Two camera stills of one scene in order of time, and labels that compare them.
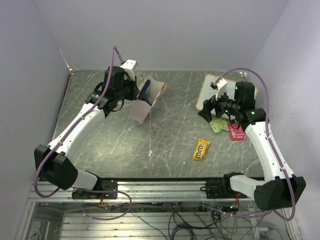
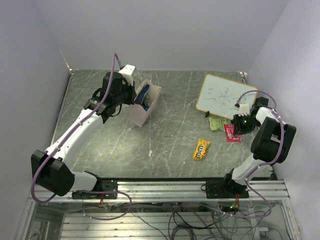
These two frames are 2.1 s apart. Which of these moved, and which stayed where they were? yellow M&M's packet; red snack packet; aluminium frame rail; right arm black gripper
Moved: red snack packet; right arm black gripper
Stayed: aluminium frame rail; yellow M&M's packet
